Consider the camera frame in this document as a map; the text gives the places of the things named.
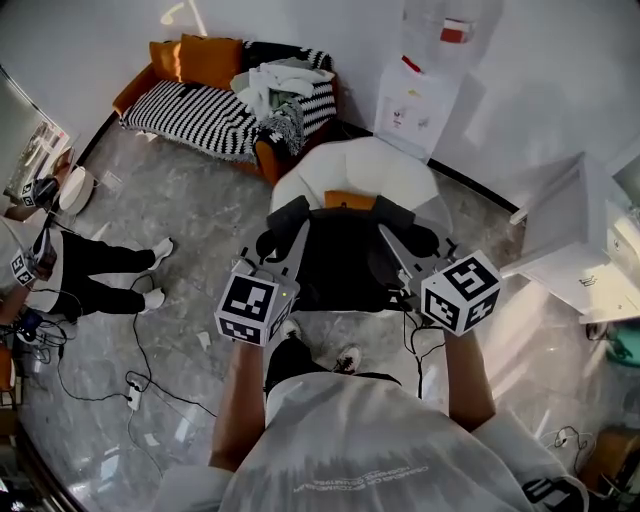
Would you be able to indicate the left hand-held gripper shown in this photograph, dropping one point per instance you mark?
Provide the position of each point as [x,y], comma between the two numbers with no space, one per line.
[247,307]

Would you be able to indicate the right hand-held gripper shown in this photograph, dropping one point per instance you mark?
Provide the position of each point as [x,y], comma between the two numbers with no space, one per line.
[460,295]

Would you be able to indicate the black backpack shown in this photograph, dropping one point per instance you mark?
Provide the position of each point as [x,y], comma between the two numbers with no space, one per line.
[340,260]

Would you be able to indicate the white round armchair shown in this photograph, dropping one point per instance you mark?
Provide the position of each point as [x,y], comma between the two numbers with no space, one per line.
[370,165]

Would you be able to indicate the person's right forearm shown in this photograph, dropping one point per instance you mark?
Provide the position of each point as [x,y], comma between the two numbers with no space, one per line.
[467,380]

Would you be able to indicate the person's left forearm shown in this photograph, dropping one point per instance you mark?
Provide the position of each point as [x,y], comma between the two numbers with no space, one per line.
[237,400]

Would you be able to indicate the small orange cushion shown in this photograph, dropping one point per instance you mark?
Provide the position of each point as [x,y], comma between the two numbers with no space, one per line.
[350,200]

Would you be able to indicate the person's left shoe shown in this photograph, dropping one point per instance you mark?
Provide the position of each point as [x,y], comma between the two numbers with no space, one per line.
[290,330]

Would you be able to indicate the person's shoe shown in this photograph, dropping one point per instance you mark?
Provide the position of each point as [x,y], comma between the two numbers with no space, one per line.
[349,357]
[290,330]

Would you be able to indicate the person's black trousers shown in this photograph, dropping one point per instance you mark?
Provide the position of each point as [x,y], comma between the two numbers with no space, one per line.
[292,360]

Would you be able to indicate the white paper scrap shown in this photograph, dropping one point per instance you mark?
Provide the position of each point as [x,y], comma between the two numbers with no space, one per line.
[150,440]
[202,341]

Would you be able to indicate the grey fringed scarf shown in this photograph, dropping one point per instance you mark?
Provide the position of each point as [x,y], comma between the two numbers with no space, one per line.
[287,125]

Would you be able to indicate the person's right shoe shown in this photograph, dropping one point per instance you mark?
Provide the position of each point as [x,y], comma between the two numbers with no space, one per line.
[349,357]

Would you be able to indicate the white water dispenser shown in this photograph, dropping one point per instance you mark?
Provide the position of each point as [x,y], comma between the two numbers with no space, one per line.
[415,115]

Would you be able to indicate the white washbasin cabinet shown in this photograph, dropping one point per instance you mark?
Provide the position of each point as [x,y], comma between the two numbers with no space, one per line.
[560,240]

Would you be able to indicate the light green garment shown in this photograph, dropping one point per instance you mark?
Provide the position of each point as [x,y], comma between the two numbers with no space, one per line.
[281,99]

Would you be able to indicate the black white striped blanket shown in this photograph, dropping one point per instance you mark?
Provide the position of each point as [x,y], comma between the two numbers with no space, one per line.
[190,120]

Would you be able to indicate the person's white t-shirt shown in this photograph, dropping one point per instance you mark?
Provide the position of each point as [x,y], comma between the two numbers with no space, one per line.
[375,440]

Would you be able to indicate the black sandal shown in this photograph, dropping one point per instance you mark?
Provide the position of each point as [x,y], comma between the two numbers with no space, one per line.
[597,332]

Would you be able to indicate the white power strip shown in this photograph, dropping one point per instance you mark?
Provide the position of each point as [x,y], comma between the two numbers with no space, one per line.
[135,397]

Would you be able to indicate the white round stool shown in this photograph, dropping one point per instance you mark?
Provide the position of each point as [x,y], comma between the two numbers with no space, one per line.
[75,192]

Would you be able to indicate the orange couch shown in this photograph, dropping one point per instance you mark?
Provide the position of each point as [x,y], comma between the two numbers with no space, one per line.
[132,87]

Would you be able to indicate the clear water bottle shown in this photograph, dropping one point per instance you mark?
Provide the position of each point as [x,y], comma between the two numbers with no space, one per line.
[450,30]

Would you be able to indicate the teal bag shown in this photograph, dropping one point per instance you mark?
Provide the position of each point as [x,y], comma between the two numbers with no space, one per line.
[627,350]

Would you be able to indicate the white power adapter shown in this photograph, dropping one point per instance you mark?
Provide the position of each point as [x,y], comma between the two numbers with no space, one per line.
[561,441]

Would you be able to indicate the blue handheld device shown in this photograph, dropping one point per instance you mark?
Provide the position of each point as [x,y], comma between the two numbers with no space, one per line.
[30,320]

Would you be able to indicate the leaning framed panel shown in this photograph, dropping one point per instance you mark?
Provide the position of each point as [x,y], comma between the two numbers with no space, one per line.
[35,155]

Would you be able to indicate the brown cardboard box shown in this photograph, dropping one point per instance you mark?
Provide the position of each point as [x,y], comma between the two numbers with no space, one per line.
[612,457]

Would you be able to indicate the orange chair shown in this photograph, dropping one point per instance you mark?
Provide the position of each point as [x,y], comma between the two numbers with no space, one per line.
[6,370]

